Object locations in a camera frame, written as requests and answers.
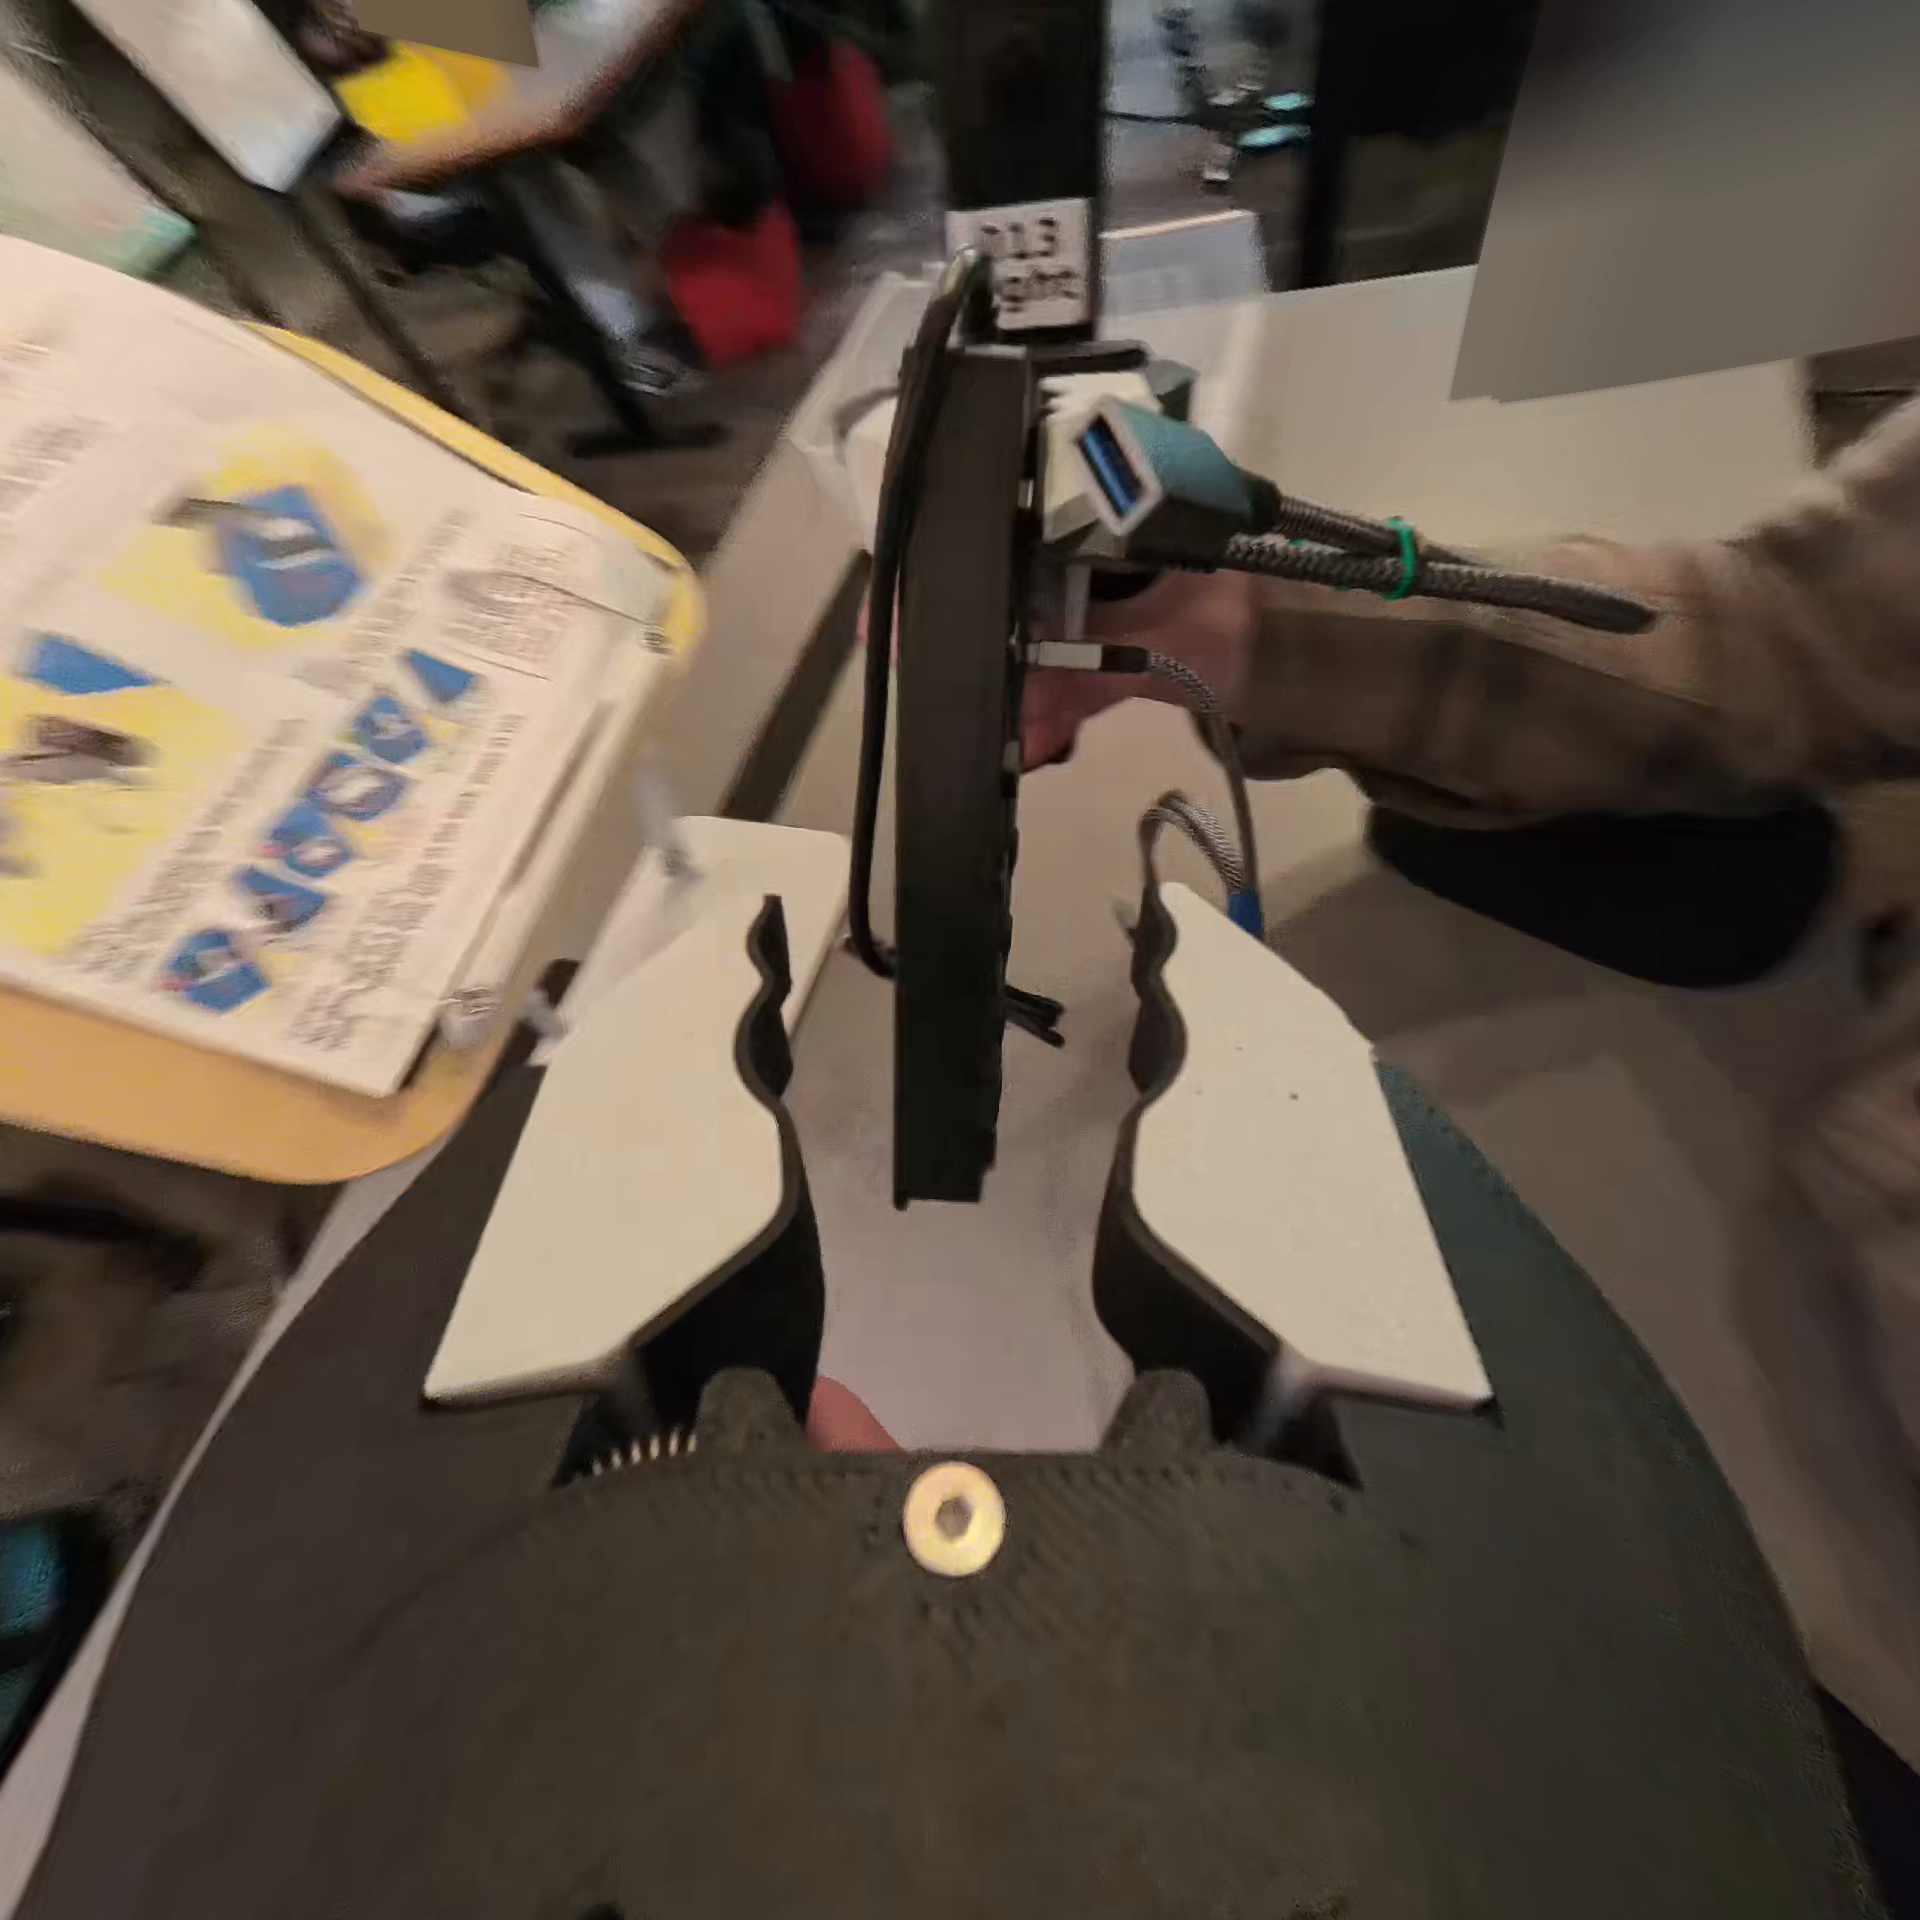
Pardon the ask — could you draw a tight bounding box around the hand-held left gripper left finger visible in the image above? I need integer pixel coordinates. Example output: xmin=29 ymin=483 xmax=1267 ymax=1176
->
xmin=427 ymin=895 xmax=828 ymax=1430

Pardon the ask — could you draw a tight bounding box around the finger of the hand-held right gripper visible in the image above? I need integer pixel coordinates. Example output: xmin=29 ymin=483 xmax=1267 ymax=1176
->
xmin=1028 ymin=363 xmax=1203 ymax=561

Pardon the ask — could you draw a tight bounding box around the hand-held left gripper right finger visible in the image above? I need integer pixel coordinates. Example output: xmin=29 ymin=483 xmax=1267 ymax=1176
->
xmin=1091 ymin=885 xmax=1494 ymax=1430

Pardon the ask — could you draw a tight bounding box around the braided usb cable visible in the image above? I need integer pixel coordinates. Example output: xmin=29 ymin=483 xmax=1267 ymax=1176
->
xmin=1051 ymin=400 xmax=1660 ymax=938

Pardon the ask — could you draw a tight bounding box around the black seven-port USB hub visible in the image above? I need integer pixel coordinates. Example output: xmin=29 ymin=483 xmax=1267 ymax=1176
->
xmin=845 ymin=255 xmax=1072 ymax=1051

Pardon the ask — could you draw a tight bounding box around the person's right hand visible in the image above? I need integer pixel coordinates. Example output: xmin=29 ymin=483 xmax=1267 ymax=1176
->
xmin=1015 ymin=564 xmax=1262 ymax=771

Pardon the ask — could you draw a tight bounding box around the red plastic bin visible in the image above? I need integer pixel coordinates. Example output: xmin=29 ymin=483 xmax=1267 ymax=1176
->
xmin=773 ymin=37 xmax=895 ymax=205
xmin=659 ymin=205 xmax=809 ymax=369

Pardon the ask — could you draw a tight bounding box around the white document stand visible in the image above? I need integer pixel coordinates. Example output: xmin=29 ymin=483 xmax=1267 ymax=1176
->
xmin=450 ymin=769 xmax=1262 ymax=1458

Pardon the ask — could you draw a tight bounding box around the black foam wrist rest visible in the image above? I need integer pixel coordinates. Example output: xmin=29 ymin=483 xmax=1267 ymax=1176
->
xmin=1364 ymin=788 xmax=1843 ymax=993

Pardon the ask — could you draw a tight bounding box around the instruction sheet on stand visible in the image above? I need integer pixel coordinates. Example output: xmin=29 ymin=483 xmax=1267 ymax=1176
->
xmin=0 ymin=300 xmax=708 ymax=1188

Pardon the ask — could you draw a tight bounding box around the yellow plastic bin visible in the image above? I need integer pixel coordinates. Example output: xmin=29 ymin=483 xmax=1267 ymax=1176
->
xmin=331 ymin=38 xmax=521 ymax=147

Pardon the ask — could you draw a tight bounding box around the printed instruction sheet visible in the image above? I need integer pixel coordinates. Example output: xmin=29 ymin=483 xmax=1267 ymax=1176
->
xmin=0 ymin=234 xmax=676 ymax=1096

